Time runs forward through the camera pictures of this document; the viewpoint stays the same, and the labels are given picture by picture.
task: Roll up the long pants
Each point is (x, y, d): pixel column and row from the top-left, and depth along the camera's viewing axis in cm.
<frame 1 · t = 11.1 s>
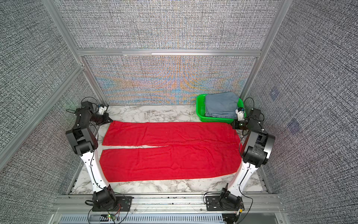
left hand: (112, 118, 104), fingers closed
right hand: (234, 119, 99), fingers closed
red long pants: (179, 149, 95), on the table
folded grey-blue cloth: (222, 105, 112), point 8 cm above the table

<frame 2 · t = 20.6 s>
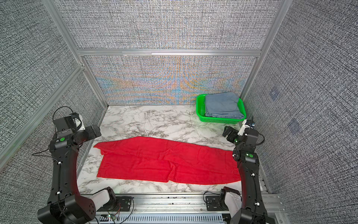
left hand: (91, 128, 75), fingers open
right hand: (233, 126, 78), fingers open
red long pants: (149, 158, 92), on the table
the other named things where they were.

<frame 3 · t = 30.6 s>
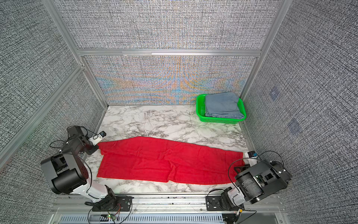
left hand: (91, 143, 90), fingers open
right hand: (244, 166, 82), fingers open
the named things where they were.

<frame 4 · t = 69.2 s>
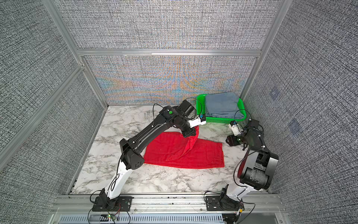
left hand: (197, 132, 78), fingers closed
right hand: (233, 135, 91), fingers open
red long pants: (171, 149, 94), point 2 cm above the table
the other named things where they were.

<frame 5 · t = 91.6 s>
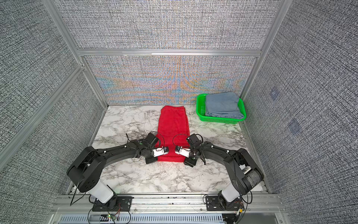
left hand: (156, 154, 90), fingers open
right hand: (187, 153, 91), fingers open
